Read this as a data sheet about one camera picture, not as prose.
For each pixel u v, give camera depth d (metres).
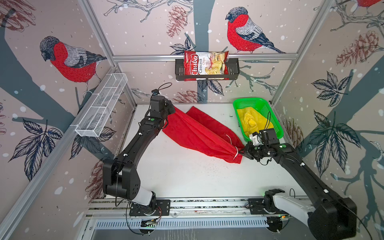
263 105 1.10
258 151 0.67
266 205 0.68
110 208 0.75
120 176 0.42
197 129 0.81
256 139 0.73
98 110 0.76
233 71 0.95
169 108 0.75
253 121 0.98
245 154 0.70
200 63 0.88
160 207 0.73
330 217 0.37
